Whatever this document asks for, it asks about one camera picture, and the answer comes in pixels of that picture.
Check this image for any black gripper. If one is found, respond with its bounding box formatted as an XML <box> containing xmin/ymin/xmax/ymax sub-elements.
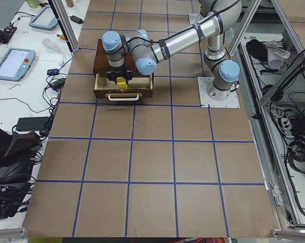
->
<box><xmin>106</xmin><ymin>66</ymin><xmax>132</xmax><ymax>85</ymax></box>

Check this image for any yellow block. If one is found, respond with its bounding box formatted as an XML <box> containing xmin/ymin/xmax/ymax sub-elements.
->
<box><xmin>117</xmin><ymin>77</ymin><xmax>128</xmax><ymax>91</ymax></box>

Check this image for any light wood drawer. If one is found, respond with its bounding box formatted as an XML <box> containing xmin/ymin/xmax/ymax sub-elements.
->
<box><xmin>93</xmin><ymin>74</ymin><xmax>154</xmax><ymax>101</ymax></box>

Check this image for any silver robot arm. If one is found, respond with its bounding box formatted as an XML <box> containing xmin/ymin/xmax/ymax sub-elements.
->
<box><xmin>102</xmin><ymin>1</ymin><xmax>242</xmax><ymax>101</ymax></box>

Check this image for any dark wooden drawer cabinet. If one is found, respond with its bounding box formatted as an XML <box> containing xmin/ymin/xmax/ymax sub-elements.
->
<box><xmin>92</xmin><ymin>38</ymin><xmax>155</xmax><ymax>75</ymax></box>

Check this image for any blue teach pendant far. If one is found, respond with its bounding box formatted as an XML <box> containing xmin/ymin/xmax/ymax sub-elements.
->
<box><xmin>29</xmin><ymin>6</ymin><xmax>58</xmax><ymax>30</ymax></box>

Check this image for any blue teach pendant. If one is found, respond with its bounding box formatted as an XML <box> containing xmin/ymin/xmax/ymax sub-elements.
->
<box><xmin>29</xmin><ymin>6</ymin><xmax>58</xmax><ymax>30</ymax></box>
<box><xmin>0</xmin><ymin>48</ymin><xmax>35</xmax><ymax>82</ymax></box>

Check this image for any black power adapter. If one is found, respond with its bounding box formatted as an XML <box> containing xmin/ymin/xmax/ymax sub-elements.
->
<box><xmin>16</xmin><ymin>116</ymin><xmax>49</xmax><ymax>132</ymax></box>

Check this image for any blue teach pendant near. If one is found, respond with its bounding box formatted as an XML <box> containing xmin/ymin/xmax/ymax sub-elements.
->
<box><xmin>0</xmin><ymin>48</ymin><xmax>35</xmax><ymax>82</ymax></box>

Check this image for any aluminium frame post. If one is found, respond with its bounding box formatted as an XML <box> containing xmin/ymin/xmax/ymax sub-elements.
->
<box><xmin>48</xmin><ymin>0</ymin><xmax>79</xmax><ymax>53</ymax></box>

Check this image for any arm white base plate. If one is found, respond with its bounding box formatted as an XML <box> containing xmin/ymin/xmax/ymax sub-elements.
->
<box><xmin>198</xmin><ymin>77</ymin><xmax>240</xmax><ymax>108</ymax></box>

